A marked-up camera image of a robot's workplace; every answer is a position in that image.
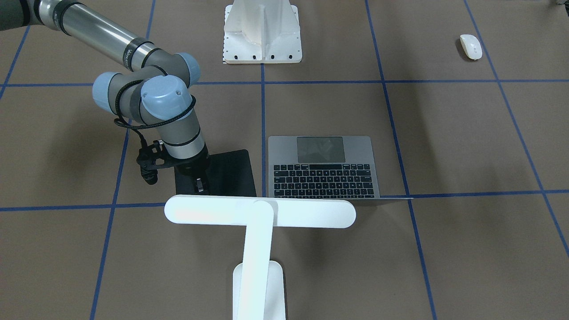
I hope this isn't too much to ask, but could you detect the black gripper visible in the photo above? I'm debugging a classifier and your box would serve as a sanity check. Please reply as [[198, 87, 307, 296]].
[[174, 153, 211, 195]]

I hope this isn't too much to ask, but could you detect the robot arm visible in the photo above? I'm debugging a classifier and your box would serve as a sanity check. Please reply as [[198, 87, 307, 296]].
[[1, 0, 210, 195]]

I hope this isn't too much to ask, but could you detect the black mouse pad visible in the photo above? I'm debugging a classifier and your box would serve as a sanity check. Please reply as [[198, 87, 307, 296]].
[[174, 149, 256, 197]]

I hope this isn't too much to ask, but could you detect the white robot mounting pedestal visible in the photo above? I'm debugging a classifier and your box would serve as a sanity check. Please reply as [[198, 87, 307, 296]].
[[222, 0, 303, 64]]

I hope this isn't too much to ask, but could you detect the white desk lamp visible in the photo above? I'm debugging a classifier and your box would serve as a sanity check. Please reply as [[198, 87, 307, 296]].
[[164, 195, 357, 320]]

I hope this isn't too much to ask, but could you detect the white computer mouse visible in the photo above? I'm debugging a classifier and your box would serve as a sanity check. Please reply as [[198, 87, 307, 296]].
[[459, 34, 483, 60]]

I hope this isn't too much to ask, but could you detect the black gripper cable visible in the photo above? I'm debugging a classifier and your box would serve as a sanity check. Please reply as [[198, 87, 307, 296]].
[[114, 93, 197, 185]]

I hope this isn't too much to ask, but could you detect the grey laptop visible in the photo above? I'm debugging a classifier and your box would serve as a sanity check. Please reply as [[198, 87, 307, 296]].
[[267, 136, 409, 205]]

